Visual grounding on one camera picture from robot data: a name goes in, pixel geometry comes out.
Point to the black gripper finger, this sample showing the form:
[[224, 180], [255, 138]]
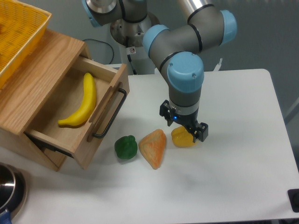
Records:
[[166, 112], [199, 131]]

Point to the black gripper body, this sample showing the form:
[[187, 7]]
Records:
[[185, 116]]

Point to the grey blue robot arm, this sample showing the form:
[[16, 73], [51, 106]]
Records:
[[175, 53]]

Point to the yellow toy banana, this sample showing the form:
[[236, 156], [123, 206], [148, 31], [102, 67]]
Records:
[[88, 103]]

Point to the open wooden top drawer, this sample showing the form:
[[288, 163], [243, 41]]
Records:
[[77, 142]]

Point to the wooden drawer cabinet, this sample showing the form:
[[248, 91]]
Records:
[[28, 89]]

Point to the yellow toy bell pepper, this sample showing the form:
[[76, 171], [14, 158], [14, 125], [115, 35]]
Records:
[[181, 138]]

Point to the orange toy sandwich wedge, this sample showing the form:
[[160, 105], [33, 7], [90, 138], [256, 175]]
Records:
[[152, 148]]

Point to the green toy bell pepper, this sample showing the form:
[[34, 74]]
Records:
[[126, 147]]

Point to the black table corner socket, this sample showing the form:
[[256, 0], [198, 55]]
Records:
[[293, 195]]

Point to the yellow plastic basket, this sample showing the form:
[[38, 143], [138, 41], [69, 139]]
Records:
[[21, 28]]

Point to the steel pot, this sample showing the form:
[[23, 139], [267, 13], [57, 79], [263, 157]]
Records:
[[13, 190]]

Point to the blue object at corner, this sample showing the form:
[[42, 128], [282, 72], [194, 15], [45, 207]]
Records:
[[5, 217]]

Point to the black drawer handle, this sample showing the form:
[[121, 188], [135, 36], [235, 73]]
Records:
[[102, 135]]

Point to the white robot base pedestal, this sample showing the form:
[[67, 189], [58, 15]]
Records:
[[133, 49]]

